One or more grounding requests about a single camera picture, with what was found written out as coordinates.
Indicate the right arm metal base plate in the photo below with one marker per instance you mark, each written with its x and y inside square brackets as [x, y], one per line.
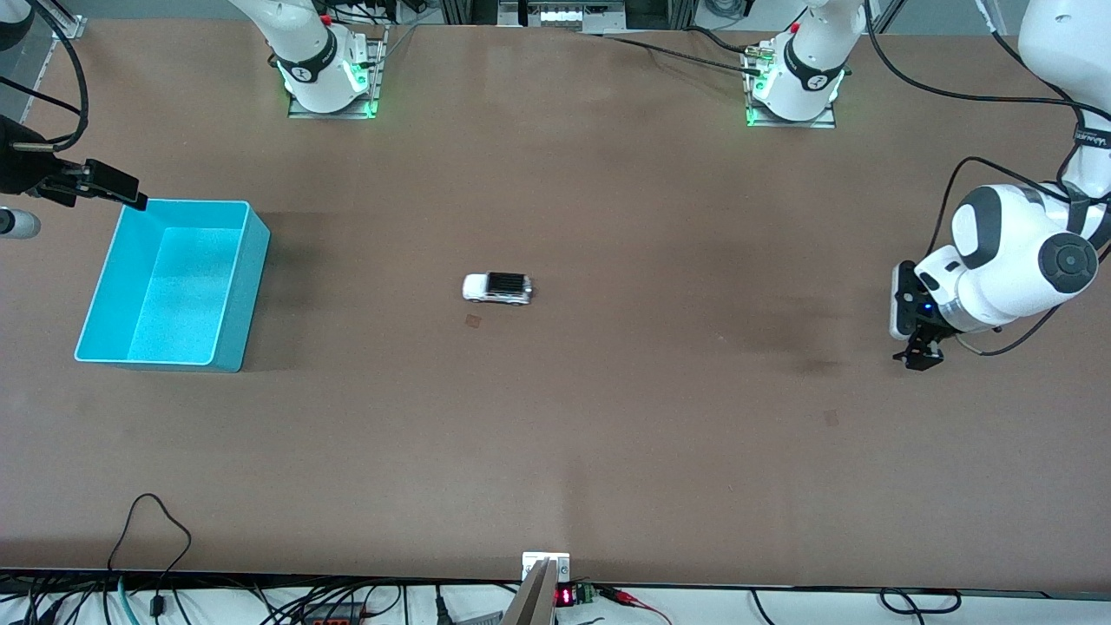
[373, 69]

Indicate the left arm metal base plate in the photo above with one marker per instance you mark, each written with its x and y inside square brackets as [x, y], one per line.
[820, 120]

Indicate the teal plastic bin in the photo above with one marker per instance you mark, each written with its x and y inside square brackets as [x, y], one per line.
[174, 286]

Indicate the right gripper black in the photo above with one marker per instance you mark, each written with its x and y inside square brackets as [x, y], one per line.
[19, 167]

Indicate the white toy jeep black roof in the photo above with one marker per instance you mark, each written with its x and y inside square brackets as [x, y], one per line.
[499, 288]

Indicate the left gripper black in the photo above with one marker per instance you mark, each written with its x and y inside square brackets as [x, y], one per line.
[925, 338]

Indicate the left white Franka arm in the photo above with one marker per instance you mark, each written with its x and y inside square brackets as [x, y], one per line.
[1007, 252]

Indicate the red clip lead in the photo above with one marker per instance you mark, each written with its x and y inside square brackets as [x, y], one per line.
[629, 599]

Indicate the white mounting plate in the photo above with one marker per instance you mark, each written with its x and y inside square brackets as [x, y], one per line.
[560, 564]

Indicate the aluminium camera mount bar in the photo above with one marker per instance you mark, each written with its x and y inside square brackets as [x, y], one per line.
[531, 603]

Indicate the black power strip red switches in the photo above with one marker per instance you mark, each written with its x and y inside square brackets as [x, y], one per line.
[334, 618]

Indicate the red digit display module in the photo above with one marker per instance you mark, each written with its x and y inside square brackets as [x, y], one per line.
[568, 596]

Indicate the aluminium corner bracket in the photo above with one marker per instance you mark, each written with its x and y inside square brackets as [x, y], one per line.
[68, 24]

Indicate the grey control box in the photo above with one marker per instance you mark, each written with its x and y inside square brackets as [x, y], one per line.
[564, 16]

